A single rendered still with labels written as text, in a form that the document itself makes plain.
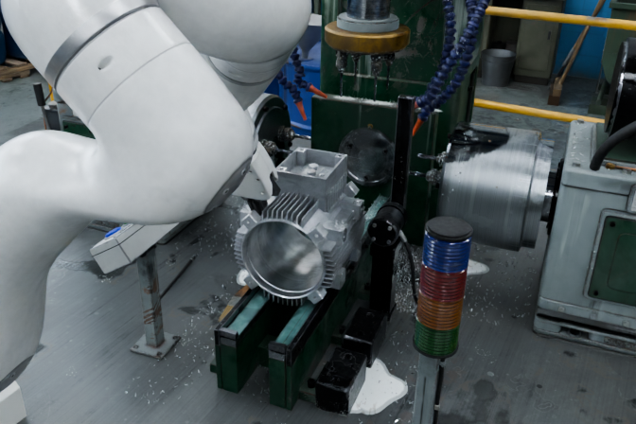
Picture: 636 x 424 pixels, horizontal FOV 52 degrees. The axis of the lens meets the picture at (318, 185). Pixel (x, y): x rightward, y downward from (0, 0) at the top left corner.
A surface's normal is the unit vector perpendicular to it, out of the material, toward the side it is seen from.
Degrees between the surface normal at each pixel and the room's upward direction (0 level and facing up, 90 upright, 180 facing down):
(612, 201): 90
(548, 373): 0
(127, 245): 58
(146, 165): 89
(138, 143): 87
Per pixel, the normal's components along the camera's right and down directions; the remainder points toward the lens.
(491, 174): -0.29, -0.21
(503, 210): -0.36, 0.30
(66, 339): 0.02, -0.90
